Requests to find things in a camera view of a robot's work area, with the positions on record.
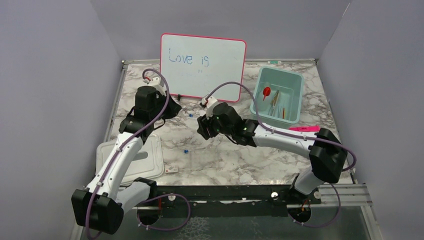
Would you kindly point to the clear plastic test tube rack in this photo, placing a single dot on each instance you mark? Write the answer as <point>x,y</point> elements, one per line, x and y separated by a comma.
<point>199,160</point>

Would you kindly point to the small white label card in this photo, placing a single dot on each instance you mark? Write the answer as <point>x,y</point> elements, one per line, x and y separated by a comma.
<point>171,169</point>

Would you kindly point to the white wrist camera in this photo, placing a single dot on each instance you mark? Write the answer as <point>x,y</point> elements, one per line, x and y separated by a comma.
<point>157,83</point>
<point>208,103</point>

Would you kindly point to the white plastic container lid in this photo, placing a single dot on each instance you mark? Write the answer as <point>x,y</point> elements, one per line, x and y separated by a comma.
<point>148,162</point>

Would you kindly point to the red capped squeeze bottle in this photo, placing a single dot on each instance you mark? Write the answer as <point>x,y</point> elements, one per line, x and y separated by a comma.
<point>266,92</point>

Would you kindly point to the pink highlighter marker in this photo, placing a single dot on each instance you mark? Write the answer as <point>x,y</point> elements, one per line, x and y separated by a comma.
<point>314,128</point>

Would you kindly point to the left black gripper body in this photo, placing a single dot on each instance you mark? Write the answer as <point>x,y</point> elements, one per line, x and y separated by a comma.
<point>169,112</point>

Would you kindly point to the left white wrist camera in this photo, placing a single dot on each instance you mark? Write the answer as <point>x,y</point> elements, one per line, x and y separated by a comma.
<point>157,83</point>

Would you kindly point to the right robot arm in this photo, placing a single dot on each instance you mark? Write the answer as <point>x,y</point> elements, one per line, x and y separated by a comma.
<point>322,148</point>

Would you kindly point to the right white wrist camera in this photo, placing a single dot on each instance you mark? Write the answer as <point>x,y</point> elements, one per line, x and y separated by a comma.
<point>208,103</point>

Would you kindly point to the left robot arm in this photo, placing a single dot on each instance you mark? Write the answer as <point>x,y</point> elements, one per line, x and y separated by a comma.
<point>101,205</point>

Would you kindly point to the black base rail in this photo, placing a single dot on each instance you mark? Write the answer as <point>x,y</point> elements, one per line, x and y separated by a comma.
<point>215,201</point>

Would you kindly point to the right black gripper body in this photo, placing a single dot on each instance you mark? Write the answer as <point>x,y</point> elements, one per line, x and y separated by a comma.
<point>212,125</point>

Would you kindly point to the pink framed whiteboard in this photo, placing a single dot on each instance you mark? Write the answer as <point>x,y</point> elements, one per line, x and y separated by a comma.
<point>195,65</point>

